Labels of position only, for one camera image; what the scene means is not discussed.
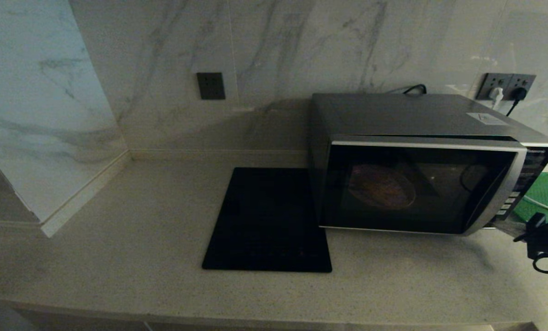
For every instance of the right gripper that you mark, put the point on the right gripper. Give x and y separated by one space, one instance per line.
547 241

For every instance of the purple plate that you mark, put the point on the purple plate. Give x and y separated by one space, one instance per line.
382 186

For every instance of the silver microwave oven body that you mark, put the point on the silver microwave oven body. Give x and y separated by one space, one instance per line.
393 112

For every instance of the green plastic tray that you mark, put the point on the green plastic tray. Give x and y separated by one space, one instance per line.
547 188

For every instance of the white warning sticker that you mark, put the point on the white warning sticker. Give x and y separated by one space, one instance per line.
487 118

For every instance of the white power plug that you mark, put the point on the white power plug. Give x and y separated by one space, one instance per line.
496 96

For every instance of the black induction cooktop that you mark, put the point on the black induction cooktop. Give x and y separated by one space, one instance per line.
265 220

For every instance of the dark double wall socket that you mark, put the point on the dark double wall socket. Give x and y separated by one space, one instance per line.
508 80

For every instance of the dark single wall socket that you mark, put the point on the dark single wall socket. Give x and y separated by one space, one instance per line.
211 86

